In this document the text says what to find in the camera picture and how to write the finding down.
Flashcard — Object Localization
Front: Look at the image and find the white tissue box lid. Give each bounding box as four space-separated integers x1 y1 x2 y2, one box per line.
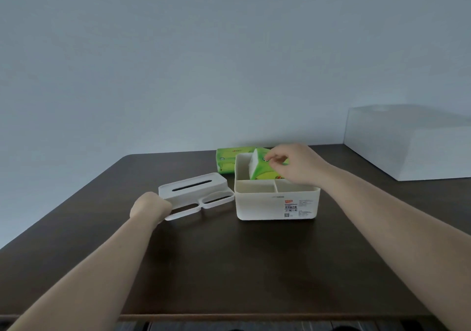
158 173 235 221

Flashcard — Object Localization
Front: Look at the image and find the person's right forearm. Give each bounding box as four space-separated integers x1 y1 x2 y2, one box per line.
319 165 471 331

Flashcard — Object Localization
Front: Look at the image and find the person's left forearm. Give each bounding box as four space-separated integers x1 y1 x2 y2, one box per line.
7 216 159 331

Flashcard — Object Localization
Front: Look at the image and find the person's left hand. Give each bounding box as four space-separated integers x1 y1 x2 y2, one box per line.
130 192 173 225

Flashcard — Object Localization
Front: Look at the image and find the white compartment tissue box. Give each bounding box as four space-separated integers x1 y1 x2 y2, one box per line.
234 152 321 221

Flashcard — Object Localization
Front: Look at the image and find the person's right hand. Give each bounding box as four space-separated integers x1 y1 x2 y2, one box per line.
264 144 335 189

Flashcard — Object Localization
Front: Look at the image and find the large white storage box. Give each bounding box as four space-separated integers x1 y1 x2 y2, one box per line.
343 104 471 182

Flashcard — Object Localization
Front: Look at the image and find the green tissue pack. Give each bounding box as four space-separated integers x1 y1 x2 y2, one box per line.
249 148 291 181
215 147 258 175

